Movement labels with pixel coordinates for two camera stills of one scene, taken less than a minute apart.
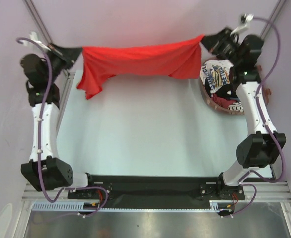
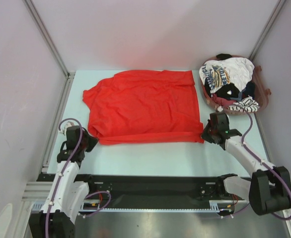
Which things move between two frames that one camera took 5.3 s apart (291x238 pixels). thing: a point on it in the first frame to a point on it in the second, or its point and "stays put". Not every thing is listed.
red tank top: x=181 y=58 to x=144 y=107
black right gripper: x=212 y=43 to x=204 y=136
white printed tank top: x=217 y=71 stays put
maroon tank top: x=223 y=102 stays put
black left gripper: x=67 y=55 to x=93 y=141
